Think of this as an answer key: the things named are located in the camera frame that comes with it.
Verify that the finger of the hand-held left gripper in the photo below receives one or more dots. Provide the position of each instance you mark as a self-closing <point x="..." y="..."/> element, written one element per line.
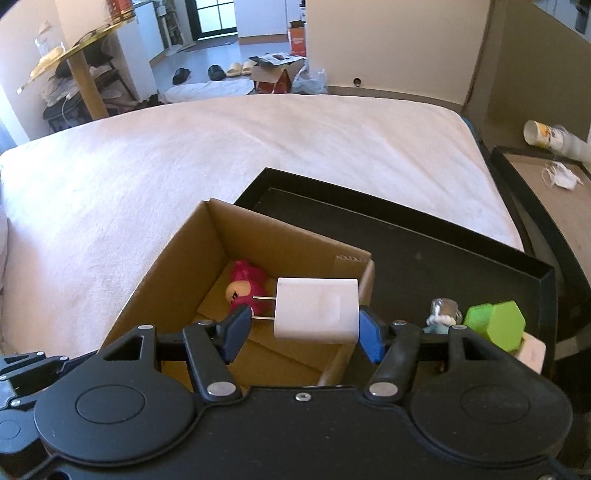
<point x="27" y="369"/>

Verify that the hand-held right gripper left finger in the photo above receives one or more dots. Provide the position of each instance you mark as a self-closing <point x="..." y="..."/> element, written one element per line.
<point x="235" y="332"/>

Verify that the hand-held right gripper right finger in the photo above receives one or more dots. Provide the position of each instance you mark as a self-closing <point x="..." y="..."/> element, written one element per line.
<point x="371" y="334"/>

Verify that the pink doll figurine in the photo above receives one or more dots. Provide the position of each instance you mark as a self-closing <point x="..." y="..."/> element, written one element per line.
<point x="244" y="277"/>

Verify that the white charger plug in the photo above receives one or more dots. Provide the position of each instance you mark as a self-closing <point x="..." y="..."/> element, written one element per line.
<point x="318" y="309"/>

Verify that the grey bunny figurine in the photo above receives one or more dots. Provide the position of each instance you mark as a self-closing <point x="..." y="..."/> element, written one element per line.
<point x="441" y="314"/>

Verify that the black shallow tray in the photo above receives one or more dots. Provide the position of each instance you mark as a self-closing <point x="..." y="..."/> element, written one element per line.
<point x="438" y="277"/>

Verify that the brown cardboard box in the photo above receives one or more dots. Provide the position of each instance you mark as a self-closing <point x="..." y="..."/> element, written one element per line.
<point x="277" y="249"/>

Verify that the green hexagonal container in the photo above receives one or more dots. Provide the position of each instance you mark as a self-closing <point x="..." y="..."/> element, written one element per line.
<point x="503" y="327"/>

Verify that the small white box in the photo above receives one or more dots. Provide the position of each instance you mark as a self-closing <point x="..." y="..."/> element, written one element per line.
<point x="533" y="353"/>

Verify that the white floor mat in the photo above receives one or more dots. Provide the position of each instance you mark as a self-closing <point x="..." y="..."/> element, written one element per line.
<point x="207" y="91"/>

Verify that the white face mask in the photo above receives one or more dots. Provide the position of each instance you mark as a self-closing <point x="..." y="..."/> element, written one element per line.
<point x="565" y="177"/>

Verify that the open red cardboard box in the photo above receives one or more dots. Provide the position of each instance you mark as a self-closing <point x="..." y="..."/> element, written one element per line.
<point x="277" y="78"/>

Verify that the clear plastic bag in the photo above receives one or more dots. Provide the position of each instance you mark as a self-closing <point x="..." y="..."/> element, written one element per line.
<point x="310" y="83"/>

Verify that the black slipper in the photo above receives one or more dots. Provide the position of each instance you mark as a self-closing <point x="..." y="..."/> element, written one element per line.
<point x="216" y="72"/>
<point x="181" y="76"/>

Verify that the stack of paper cups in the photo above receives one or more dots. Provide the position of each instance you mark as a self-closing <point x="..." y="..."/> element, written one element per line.
<point x="540" y="134"/>

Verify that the beige slipper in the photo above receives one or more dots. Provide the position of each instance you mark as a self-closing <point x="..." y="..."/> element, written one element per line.
<point x="248" y="67"/>
<point x="233" y="69"/>

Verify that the dark door mat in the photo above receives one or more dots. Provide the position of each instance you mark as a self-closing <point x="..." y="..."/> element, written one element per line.
<point x="212" y="45"/>

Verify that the black chair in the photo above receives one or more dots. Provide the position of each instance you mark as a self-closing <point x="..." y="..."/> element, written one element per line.
<point x="104" y="74"/>

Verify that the yellow table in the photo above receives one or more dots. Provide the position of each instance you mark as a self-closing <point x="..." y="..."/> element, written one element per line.
<point x="85" y="78"/>

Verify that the orange carton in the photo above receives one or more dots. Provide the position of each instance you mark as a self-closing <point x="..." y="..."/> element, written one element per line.
<point x="298" y="41"/>

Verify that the white kitchen cabinet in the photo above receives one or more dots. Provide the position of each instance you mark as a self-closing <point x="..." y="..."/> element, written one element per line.
<point x="147" y="32"/>

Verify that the black framed glass door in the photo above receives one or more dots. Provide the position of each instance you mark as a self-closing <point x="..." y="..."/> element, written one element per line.
<point x="214" y="14"/>

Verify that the clear plastic jar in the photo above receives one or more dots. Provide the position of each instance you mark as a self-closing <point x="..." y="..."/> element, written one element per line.
<point x="46" y="41"/>

